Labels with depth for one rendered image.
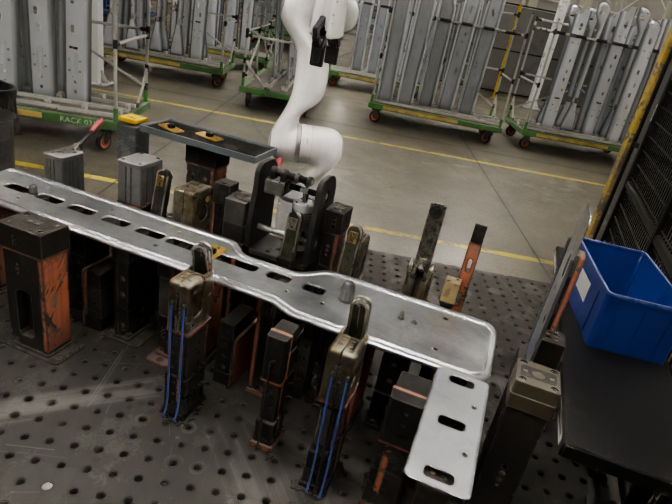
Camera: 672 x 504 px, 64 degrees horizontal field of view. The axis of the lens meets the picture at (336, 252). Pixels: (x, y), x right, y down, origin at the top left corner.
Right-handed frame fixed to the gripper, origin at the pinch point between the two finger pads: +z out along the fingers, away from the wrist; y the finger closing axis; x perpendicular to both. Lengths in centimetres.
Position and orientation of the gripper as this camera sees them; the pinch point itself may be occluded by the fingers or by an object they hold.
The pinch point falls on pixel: (323, 60)
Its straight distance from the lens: 134.9
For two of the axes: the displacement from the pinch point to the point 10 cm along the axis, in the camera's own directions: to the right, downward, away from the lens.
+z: -1.7, 8.9, 4.3
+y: -3.4, 3.6, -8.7
